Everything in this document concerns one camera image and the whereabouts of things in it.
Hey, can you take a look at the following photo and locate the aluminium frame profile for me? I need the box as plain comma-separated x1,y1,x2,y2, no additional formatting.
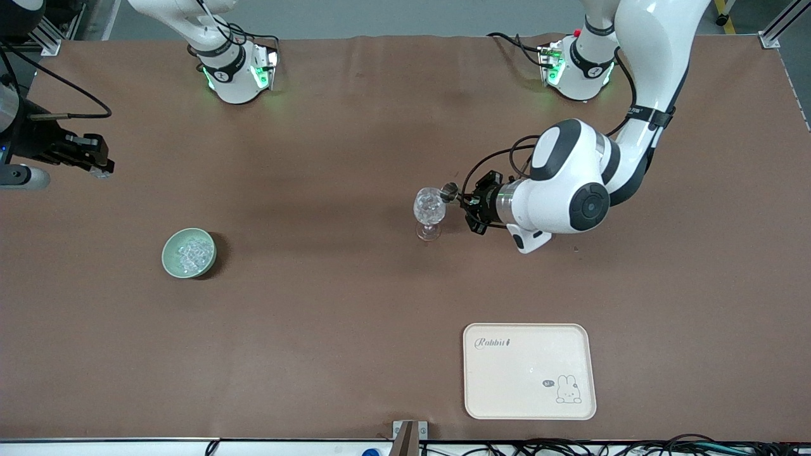
758,0,811,49
22,0,64,56

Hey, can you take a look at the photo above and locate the black base cable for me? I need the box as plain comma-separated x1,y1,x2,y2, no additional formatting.
193,0,281,54
487,32,549,69

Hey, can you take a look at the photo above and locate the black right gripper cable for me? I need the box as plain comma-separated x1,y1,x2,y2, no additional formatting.
0,41,113,121

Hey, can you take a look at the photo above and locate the mint green bowl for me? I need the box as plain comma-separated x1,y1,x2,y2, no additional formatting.
162,227,217,280

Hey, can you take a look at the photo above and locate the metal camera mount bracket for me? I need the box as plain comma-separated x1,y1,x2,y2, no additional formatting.
392,421,429,456

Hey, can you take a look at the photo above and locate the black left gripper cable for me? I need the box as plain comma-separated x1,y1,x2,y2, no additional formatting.
461,47,638,205

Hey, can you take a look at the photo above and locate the cream rabbit print tray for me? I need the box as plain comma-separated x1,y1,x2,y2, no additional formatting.
463,323,597,421

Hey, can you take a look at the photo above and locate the black cable bundle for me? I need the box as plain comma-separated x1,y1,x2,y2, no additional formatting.
418,433,811,456

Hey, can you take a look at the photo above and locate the heap of clear ice cubes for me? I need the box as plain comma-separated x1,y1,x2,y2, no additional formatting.
176,236,214,274

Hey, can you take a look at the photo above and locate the brown table mat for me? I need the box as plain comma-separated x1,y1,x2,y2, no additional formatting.
0,35,811,442

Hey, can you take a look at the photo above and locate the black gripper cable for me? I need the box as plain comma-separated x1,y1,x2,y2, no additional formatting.
461,47,638,205
0,41,113,121

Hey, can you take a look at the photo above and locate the base connector box green light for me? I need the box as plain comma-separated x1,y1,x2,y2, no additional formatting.
539,39,566,87
250,43,280,91

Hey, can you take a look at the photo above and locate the clear cut wine glass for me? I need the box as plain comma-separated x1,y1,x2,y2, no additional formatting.
413,187,447,242

